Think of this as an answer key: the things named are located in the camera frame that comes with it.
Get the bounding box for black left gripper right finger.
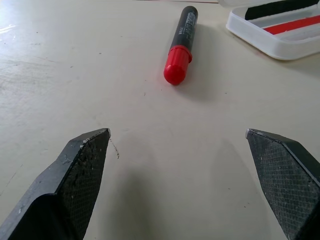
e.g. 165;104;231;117
245;128;320;240

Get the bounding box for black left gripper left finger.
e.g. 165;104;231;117
0;127;111;240

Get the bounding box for black pen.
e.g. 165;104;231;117
244;0;320;21

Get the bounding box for black marker with red cap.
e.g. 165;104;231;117
163;5;199;86

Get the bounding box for white plastic tray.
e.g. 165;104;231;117
216;0;320;62

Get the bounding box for red pen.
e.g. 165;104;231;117
263;15;320;36

